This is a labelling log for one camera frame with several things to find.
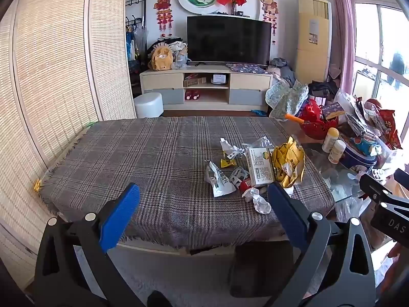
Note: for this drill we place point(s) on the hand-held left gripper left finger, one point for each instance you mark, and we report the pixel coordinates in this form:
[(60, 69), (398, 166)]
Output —
[(119, 214)]

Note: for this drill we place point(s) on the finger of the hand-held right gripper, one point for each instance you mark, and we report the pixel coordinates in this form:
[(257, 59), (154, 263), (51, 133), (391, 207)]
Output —
[(402, 176), (374, 187)]

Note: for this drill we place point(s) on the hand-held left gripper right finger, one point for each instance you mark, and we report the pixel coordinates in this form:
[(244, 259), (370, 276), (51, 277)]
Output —
[(286, 212)]

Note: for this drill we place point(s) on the white tissue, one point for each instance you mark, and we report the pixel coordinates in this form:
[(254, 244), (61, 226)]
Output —
[(260, 203)]

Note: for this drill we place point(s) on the small red wrapper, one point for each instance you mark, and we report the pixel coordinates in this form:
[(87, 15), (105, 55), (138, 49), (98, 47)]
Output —
[(245, 185)]

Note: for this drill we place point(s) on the yellow wrapper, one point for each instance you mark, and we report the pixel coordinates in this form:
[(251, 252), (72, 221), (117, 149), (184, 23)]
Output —
[(289, 163)]

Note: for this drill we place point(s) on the white medicine box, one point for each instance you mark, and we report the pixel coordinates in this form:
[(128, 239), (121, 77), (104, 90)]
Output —
[(259, 168)]

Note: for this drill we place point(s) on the white printed paper strip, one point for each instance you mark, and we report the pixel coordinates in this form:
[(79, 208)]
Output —
[(239, 176)]

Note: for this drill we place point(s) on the clear plastic wrapper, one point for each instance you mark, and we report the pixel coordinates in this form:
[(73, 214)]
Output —
[(260, 143)]

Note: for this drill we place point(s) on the white wrapper black print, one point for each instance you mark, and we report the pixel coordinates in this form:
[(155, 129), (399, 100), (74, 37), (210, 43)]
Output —
[(219, 180)]

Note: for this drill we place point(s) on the small yellow packet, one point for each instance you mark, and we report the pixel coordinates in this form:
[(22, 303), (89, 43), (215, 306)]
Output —
[(227, 162)]

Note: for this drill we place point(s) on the silver white wrapper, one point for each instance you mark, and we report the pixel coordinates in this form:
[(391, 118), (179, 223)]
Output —
[(230, 148)]

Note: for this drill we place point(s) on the person's right hand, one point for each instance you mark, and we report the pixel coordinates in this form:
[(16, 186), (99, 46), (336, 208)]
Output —
[(397, 262)]

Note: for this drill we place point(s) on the clear plastic bag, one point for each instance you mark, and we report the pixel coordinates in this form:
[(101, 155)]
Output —
[(346, 204)]

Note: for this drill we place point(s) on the blue round cookie tin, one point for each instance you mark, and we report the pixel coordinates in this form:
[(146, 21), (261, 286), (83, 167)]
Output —
[(354, 160)]

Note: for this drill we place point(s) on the blue snack bag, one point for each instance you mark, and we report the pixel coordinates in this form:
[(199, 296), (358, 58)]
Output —
[(366, 145)]

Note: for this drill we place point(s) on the white bottle yellow cap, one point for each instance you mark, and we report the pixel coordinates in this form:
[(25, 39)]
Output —
[(336, 153), (330, 140)]

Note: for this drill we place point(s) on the red snack bag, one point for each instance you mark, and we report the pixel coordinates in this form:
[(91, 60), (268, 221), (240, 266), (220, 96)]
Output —
[(388, 124)]

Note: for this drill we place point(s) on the grey plaid tablecloth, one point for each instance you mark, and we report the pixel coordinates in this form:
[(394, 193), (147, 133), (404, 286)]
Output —
[(153, 166)]

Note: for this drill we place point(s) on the pile of snack packets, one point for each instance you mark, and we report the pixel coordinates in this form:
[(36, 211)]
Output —
[(356, 118)]

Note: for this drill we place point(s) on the red plastic basket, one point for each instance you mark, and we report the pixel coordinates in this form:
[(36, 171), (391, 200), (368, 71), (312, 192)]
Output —
[(314, 126)]

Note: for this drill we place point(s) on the dark blue box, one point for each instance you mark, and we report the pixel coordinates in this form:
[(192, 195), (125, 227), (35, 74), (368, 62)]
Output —
[(332, 111)]

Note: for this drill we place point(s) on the blue floor item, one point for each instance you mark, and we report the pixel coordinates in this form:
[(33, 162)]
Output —
[(258, 113)]

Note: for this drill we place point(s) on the black bag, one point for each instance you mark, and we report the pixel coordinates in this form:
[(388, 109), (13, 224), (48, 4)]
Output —
[(322, 89)]

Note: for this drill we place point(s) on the white round stool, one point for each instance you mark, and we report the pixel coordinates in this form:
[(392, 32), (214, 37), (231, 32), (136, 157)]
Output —
[(148, 104)]

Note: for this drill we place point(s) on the green floral cloth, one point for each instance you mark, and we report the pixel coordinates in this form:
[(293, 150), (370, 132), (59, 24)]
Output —
[(286, 97)]

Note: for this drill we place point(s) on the cream television cabinet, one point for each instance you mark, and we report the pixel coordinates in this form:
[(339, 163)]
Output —
[(163, 83)]

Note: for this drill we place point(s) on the red shoes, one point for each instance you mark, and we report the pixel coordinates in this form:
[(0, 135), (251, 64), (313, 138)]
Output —
[(192, 95)]

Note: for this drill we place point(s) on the cream standing air conditioner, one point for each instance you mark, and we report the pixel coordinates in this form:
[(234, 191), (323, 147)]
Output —
[(311, 60)]

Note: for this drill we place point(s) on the window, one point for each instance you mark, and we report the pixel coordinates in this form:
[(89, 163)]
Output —
[(370, 38)]

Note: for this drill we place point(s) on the pile of clothes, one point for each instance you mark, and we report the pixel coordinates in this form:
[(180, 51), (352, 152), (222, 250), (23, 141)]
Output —
[(282, 70)]

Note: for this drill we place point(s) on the small white box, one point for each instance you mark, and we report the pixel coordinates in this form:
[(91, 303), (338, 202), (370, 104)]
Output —
[(219, 79)]

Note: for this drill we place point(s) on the dark floral folded cloth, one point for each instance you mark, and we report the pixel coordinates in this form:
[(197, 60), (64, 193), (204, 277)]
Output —
[(246, 68)]

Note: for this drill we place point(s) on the pink curtain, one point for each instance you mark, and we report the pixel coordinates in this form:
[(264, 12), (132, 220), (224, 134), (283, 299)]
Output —
[(343, 38)]

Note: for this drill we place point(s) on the cardboard box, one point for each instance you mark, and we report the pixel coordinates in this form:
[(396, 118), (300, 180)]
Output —
[(195, 82)]

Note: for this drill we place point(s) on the bamboo folding screen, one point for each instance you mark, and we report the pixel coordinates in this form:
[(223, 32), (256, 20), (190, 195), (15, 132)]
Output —
[(57, 70)]

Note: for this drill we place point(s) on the yellow plush backpack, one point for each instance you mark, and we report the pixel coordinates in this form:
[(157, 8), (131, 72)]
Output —
[(160, 59)]

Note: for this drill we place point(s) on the grey plush toy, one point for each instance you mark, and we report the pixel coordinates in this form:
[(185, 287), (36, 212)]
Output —
[(180, 60)]

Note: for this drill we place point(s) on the blue hanging garment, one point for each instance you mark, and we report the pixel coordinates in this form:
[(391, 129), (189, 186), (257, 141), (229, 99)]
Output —
[(131, 46)]

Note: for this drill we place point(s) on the black flat television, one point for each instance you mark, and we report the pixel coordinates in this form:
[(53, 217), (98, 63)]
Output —
[(228, 40)]

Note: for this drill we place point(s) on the red hanging ornament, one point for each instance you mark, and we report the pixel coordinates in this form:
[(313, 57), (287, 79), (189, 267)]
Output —
[(163, 9), (269, 9)]

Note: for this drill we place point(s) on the black coat rack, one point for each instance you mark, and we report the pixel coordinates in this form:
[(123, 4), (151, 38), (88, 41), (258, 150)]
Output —
[(142, 9)]

